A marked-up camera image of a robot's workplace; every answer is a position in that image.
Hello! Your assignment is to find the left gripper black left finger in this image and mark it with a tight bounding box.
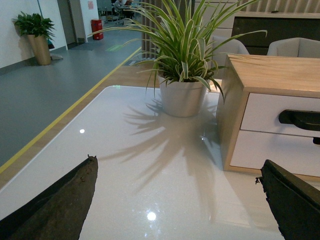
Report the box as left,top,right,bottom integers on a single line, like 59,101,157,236
0,156,98,240

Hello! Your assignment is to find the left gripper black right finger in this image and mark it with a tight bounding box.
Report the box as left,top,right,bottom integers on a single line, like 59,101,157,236
255,159,320,240

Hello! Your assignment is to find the white lower drawer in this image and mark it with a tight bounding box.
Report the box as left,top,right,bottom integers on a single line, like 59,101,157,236
230,130,320,177

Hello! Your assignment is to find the white drawer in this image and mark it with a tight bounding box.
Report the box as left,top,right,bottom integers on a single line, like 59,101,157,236
230,130,320,177
239,92,320,138

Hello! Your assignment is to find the wooden drawer cabinet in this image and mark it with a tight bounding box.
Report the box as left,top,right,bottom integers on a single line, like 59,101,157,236
216,54,320,181

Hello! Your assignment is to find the white upper drawer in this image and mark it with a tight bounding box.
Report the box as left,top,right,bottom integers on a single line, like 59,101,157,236
239,92,320,138

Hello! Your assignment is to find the white plant pot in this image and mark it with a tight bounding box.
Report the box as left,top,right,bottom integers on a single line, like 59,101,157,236
157,75,208,118

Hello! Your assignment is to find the grey armchair right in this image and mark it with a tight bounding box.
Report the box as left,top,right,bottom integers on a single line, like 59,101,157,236
267,37,320,59

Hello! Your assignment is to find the grey armchair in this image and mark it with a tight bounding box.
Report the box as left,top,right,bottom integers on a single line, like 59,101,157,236
267,37,320,59
212,35,250,66

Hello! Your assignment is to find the dark reception counter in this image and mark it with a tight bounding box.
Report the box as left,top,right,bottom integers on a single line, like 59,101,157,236
231,12,320,55

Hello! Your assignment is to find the gold tall planter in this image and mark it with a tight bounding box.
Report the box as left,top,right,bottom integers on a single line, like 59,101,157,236
27,34,52,66

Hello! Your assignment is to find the grey armchair left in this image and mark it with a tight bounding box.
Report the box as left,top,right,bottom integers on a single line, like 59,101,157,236
212,35,250,66

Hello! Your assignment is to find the green floor plant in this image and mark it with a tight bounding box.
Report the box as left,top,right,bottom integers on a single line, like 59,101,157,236
12,12,55,40

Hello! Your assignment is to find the red bin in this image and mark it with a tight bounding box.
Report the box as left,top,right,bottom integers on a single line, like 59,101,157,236
91,19,104,40

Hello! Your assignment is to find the striped spider plant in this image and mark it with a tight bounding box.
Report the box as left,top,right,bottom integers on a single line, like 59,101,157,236
96,0,256,93

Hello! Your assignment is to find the black lower drawer handle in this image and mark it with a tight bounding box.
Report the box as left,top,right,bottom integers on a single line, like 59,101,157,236
312,137,320,145

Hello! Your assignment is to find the black drawer handle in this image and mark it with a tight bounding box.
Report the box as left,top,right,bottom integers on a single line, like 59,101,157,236
278,109,320,132
312,137,320,145

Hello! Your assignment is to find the black upper drawer handle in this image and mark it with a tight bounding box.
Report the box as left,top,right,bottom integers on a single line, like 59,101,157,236
278,109,320,132

